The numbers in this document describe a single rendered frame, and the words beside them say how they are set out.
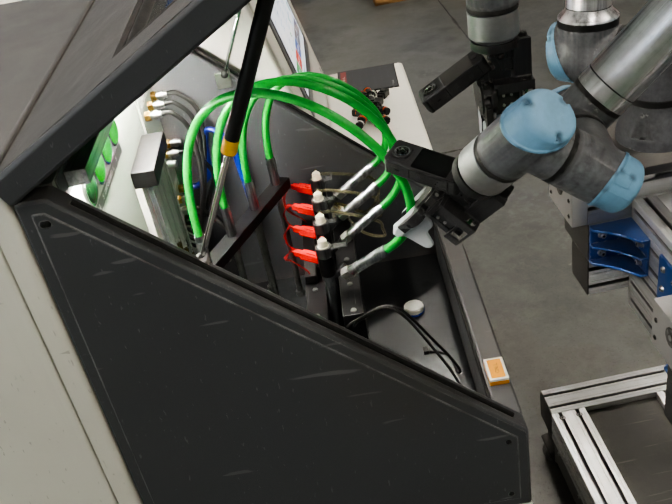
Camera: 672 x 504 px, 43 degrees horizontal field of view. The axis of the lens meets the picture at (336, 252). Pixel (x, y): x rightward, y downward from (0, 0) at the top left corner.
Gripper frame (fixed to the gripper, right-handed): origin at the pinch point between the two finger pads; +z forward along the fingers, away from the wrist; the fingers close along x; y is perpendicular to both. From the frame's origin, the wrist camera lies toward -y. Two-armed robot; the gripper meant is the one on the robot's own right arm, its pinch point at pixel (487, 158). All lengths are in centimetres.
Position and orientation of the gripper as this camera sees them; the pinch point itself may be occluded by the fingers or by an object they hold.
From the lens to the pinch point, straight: 139.3
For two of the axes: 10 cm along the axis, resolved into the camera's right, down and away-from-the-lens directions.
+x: -0.6, -5.5, 8.3
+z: 1.6, 8.2, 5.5
